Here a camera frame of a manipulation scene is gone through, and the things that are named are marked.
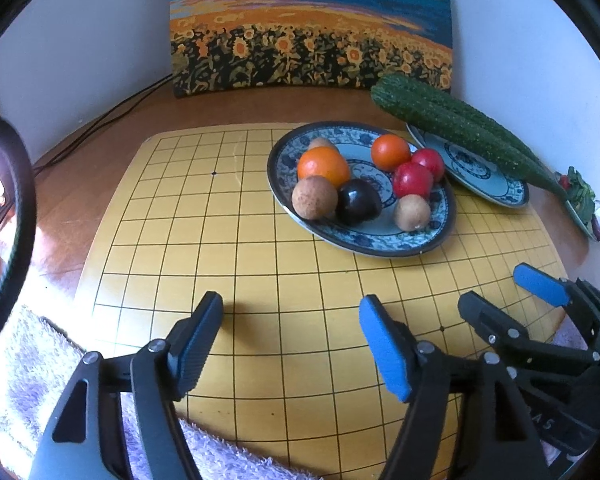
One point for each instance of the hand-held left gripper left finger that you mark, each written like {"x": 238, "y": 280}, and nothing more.
{"x": 192, "y": 352}

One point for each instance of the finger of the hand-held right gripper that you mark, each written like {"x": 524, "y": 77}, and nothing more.
{"x": 485, "y": 317}
{"x": 537, "y": 282}

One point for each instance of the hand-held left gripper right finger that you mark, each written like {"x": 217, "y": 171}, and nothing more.
{"x": 385, "y": 350}

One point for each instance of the blue patterned porcelain plate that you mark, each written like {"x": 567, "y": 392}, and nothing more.
{"x": 485, "y": 180}
{"x": 430, "y": 237}

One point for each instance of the medium tan asian pear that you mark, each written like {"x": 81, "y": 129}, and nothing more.
{"x": 411, "y": 212}

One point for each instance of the dark purple plum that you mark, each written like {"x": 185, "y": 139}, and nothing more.
{"x": 358, "y": 203}

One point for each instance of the large red apple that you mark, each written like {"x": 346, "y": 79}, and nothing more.
{"x": 413, "y": 180}

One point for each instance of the small red apple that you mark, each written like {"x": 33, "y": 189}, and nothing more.
{"x": 430, "y": 161}

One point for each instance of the large tan asian pear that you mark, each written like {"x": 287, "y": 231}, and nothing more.
{"x": 314, "y": 197}

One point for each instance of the large orange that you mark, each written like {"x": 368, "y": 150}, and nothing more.
{"x": 324, "y": 166}

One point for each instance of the small green-rimmed dish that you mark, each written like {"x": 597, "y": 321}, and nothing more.
{"x": 577, "y": 215}

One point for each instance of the green leafy vegetable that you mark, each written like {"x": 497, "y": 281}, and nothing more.
{"x": 581, "y": 192}

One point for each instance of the red cherry tomato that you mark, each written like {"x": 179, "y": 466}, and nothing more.
{"x": 563, "y": 181}

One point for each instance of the yellow grid board mat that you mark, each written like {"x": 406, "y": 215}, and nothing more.
{"x": 180, "y": 240}

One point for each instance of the green bumpy cucumber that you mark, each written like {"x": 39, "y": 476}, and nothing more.
{"x": 500, "y": 127}
{"x": 445, "y": 115}

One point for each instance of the orange-red tomato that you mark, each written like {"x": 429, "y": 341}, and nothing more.
{"x": 391, "y": 152}

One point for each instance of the black curved hoop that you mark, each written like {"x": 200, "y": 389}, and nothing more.
{"x": 22, "y": 220}

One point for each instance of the small tan asian pear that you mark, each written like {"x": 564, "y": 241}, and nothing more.
{"x": 322, "y": 142}

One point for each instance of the sunflower field painting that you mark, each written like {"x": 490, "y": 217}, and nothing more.
{"x": 310, "y": 25}

